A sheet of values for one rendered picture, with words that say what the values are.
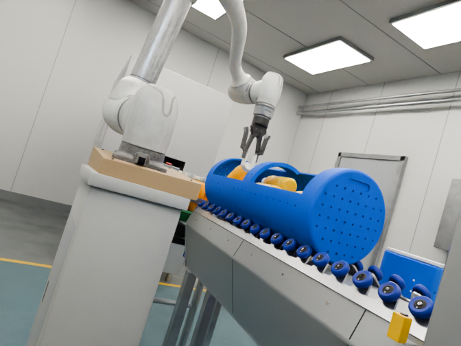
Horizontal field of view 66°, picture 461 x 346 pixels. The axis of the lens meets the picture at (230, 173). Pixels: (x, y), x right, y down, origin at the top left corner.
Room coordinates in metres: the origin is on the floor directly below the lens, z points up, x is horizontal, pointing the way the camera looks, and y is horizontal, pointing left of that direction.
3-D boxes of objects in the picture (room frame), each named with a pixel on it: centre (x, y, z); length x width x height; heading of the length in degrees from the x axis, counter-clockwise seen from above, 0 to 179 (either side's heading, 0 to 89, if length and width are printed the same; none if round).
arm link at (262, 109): (1.60, -0.06, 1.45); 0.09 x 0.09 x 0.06
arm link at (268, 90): (1.61, -0.05, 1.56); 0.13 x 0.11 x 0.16; 46
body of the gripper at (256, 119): (1.60, -0.06, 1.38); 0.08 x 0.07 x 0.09; 114
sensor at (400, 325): (0.65, -0.39, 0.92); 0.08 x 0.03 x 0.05; 114
